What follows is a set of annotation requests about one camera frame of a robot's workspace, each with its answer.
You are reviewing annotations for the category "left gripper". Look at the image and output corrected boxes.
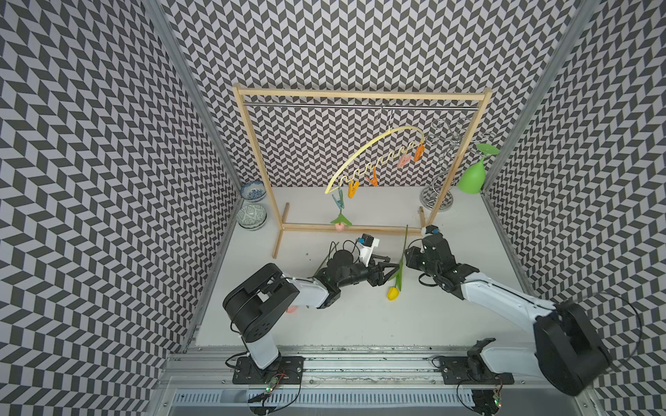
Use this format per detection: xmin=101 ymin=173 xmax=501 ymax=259
xmin=337 ymin=254 xmax=400 ymax=289

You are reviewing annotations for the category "yellow tulip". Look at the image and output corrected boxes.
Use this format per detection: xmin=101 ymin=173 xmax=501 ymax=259
xmin=387 ymin=225 xmax=409 ymax=302

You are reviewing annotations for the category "pink tulip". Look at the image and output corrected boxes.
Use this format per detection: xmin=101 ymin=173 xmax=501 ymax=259
xmin=286 ymin=242 xmax=341 ymax=314
xmin=331 ymin=208 xmax=352 ymax=232

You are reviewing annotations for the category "teal clothes peg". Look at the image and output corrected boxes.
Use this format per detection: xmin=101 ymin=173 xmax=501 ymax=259
xmin=332 ymin=187 xmax=345 ymax=211

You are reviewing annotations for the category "yellow arched peg hanger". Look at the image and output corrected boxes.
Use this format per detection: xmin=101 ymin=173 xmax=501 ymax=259
xmin=324 ymin=126 xmax=427 ymax=194

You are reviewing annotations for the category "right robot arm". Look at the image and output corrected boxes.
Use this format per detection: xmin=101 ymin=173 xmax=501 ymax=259
xmin=404 ymin=232 xmax=612 ymax=396

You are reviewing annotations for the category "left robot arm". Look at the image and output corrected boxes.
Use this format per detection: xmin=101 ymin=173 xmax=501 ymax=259
xmin=223 ymin=250 xmax=400 ymax=370

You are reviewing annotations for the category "yellow orange clothes peg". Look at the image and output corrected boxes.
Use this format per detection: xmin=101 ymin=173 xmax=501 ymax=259
xmin=348 ymin=180 xmax=360 ymax=199

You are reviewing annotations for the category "pink clothes peg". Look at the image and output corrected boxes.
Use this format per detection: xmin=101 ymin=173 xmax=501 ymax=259
xmin=397 ymin=154 xmax=411 ymax=169

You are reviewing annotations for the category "green plastic wine glass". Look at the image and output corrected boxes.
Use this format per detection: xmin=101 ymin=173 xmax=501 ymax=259
xmin=458 ymin=143 xmax=500 ymax=194

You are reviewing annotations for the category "green patterned bowl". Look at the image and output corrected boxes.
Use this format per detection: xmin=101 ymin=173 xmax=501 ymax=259
xmin=236 ymin=204 xmax=268 ymax=231

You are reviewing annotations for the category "blue patterned bowl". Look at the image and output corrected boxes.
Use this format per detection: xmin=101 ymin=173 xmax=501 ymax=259
xmin=240 ymin=180 xmax=266 ymax=203

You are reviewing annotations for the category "metal rack rod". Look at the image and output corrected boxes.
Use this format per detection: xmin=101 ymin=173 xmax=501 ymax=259
xmin=245 ymin=102 xmax=477 ymax=112

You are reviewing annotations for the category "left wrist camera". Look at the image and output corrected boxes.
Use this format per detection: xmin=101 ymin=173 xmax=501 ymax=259
xmin=357 ymin=233 xmax=380 ymax=266

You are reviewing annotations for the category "wooden clothes rack frame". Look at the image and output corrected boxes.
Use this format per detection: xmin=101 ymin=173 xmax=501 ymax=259
xmin=232 ymin=84 xmax=493 ymax=259

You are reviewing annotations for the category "metal wire glass stand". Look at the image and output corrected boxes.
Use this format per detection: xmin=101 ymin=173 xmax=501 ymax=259
xmin=420 ymin=115 xmax=492 ymax=213

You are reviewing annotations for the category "aluminium front rail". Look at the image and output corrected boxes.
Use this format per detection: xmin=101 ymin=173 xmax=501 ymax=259
xmin=150 ymin=342 xmax=610 ymax=416

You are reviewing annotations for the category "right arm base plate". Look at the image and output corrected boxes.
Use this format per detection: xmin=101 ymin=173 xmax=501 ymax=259
xmin=430 ymin=355 xmax=515 ymax=386

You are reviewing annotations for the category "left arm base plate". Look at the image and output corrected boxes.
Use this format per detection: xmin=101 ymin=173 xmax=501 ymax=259
xmin=232 ymin=356 xmax=305 ymax=386

